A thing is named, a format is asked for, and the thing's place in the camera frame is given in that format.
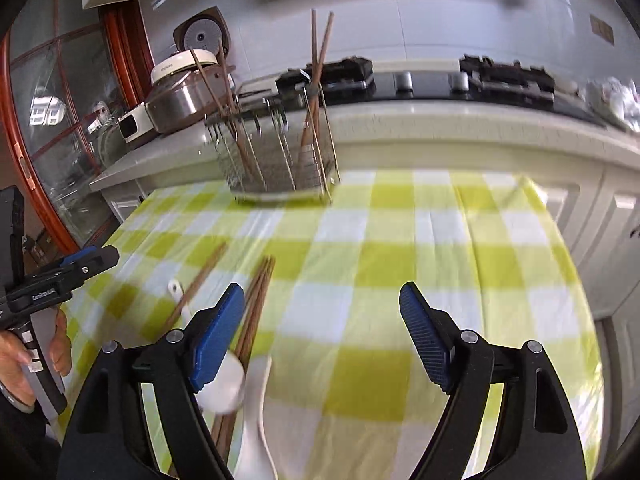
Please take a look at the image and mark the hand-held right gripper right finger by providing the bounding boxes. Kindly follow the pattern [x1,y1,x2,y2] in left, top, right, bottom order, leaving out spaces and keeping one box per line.
[398,281,586,480]

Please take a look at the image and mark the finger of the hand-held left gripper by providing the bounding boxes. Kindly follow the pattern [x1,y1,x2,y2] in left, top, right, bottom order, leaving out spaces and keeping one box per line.
[59,249,101,270]
[60,246,120,286]

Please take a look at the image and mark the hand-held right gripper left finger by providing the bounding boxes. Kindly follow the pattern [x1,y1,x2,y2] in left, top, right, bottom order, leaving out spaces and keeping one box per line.
[56,282,247,480]

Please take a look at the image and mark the white ceramic spoon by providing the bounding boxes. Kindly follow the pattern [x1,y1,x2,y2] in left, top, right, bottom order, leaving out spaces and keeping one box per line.
[167,280,247,417]
[234,355,281,480]

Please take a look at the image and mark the metal wire utensil rack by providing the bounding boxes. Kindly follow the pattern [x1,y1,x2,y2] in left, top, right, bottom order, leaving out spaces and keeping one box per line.
[204,67,342,206]

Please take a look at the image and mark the person's left forearm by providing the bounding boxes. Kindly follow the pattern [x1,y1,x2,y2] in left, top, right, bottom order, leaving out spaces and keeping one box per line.
[0,385,63,480]

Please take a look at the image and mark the person's left hand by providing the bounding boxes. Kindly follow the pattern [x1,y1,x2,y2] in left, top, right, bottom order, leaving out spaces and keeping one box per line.
[0,310,73,407]

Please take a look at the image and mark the green white checked tablecloth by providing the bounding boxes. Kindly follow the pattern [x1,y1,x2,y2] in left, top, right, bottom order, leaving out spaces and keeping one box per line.
[55,170,603,480]

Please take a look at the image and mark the small white kitchen appliance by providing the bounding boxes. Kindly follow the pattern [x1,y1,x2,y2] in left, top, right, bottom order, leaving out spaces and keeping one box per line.
[117,102,153,143]

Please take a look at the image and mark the stainless steel cooker white lid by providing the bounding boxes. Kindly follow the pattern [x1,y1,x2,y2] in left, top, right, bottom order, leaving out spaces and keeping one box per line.
[145,47,236,135]

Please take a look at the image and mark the red wooden framed glass door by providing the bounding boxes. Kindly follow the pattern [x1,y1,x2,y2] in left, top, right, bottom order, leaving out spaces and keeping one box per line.
[0,0,156,256]

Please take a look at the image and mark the white stone countertop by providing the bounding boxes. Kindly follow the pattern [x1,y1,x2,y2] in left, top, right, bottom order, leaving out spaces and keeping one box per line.
[89,95,640,196]

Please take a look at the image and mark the black glass gas cooktop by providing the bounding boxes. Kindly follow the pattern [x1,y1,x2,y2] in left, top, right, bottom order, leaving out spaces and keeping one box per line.
[235,55,608,126]

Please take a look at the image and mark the brown rice cooker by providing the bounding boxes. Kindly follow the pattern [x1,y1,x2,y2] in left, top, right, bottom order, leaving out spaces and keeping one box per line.
[172,6,231,68]

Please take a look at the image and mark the black burner grate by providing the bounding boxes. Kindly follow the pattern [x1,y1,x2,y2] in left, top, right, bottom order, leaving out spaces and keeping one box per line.
[275,58,375,98]
[459,54,556,98]

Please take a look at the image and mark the white plastic bag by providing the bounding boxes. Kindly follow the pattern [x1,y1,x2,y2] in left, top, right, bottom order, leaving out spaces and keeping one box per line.
[585,77,640,133]

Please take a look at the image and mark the gold wall socket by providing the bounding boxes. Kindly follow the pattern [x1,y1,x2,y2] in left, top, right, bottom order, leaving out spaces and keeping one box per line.
[589,14,616,43]

